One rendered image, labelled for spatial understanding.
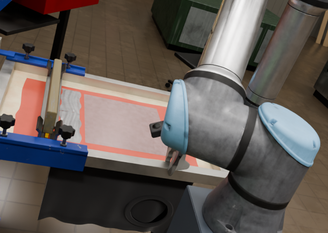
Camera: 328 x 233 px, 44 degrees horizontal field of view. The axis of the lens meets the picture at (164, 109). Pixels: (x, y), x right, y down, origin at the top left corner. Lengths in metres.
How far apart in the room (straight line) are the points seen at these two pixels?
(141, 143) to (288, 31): 0.67
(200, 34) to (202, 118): 5.18
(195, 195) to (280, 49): 0.38
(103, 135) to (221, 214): 0.72
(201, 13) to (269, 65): 4.77
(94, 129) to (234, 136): 0.81
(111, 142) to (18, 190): 1.29
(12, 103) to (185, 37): 4.52
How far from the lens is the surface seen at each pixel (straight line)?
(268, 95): 1.00
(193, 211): 0.78
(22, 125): 1.33
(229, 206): 0.73
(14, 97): 1.47
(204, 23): 5.77
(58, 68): 1.50
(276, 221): 0.75
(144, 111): 1.61
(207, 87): 0.67
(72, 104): 1.50
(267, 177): 0.69
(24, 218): 2.40
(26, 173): 2.69
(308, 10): 0.93
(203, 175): 1.30
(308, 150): 0.68
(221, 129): 0.65
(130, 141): 1.38
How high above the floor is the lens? 1.66
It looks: 25 degrees down
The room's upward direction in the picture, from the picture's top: 20 degrees clockwise
